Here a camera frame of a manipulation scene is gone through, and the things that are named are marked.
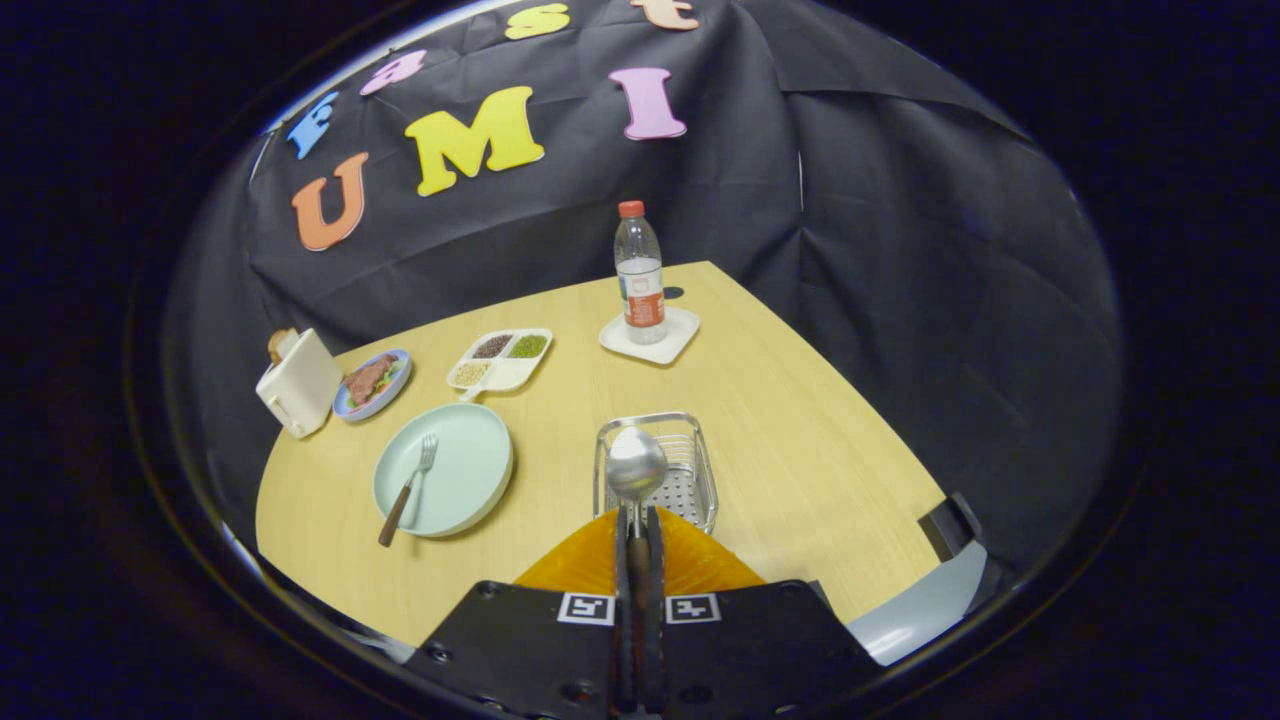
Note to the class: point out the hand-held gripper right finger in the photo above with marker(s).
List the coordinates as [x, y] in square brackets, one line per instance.
[750, 650]

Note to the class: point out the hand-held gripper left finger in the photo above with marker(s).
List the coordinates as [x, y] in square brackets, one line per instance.
[540, 650]

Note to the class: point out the pale green plate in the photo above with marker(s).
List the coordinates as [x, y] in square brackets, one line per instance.
[465, 470]

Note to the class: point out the black table edge clamp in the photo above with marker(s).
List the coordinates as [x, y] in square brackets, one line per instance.
[948, 527]

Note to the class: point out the white divided tray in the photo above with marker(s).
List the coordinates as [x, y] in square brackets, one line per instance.
[515, 375]

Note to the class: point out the yellow beans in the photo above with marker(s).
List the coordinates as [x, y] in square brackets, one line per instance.
[470, 373]

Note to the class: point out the small blue plate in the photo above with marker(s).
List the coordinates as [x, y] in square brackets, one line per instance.
[395, 385]

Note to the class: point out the green beans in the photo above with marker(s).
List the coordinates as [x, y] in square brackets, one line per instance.
[528, 346]

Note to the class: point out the dark beans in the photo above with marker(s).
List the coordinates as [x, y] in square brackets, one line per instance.
[492, 346]

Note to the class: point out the meat slice with salad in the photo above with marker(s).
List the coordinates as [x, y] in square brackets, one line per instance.
[368, 380]

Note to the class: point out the white square coaster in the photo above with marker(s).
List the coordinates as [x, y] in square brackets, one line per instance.
[680, 330]

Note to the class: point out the white toaster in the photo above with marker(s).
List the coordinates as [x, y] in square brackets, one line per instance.
[300, 385]

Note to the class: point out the clear water bottle red cap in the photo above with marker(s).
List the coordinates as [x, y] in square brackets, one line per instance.
[641, 290]

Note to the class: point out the toasted bread slice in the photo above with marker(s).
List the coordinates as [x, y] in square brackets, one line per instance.
[281, 344]

